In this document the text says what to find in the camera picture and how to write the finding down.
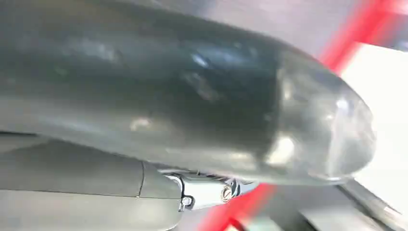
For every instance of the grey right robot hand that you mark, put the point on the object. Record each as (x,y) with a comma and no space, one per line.
(165,95)

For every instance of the white panel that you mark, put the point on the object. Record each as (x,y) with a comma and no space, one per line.
(382,121)

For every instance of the grey metal rail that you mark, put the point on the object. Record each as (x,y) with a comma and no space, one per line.
(373,204)

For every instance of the red tape line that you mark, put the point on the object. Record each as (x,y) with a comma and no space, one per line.
(357,41)

